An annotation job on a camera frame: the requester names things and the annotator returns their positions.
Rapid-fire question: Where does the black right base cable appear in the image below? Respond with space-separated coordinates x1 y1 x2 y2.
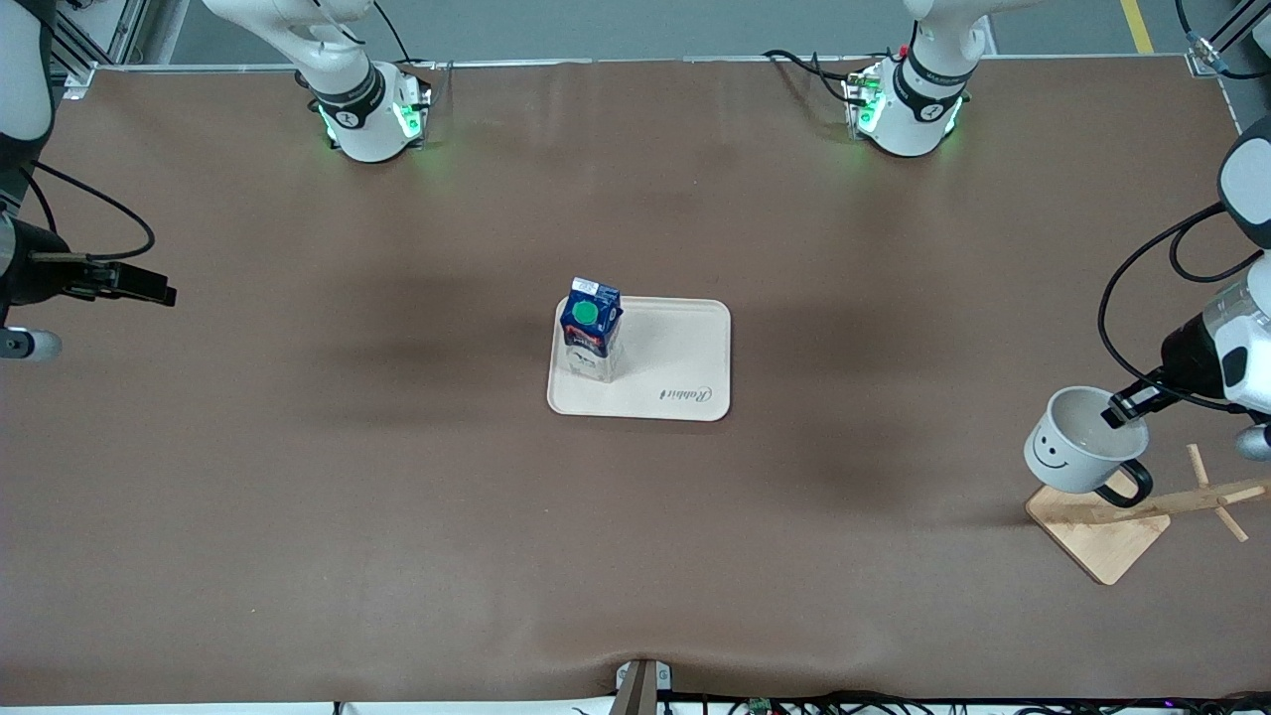
371 0 440 72

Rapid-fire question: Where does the white smiley mug black handle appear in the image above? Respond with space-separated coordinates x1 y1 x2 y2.
1024 385 1156 509

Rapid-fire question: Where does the black left base cable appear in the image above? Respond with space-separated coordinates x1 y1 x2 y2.
763 48 867 106

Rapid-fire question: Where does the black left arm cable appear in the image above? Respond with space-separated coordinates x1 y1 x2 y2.
1096 202 1264 414

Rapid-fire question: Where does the black base cable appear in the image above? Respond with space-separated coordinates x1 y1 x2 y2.
371 0 440 72
763 48 867 106

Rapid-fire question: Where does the aluminium frame profile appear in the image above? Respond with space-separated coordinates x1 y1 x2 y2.
50 0 152 98

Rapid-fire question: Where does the beige plastic tray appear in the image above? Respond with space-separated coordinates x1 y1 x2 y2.
546 296 733 423

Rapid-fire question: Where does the wooden cup rack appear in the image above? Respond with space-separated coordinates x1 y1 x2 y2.
1025 444 1271 587

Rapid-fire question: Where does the blue milk carton green cap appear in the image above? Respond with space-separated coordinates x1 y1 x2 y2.
559 277 625 384

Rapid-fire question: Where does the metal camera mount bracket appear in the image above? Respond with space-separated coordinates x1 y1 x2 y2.
614 659 674 715

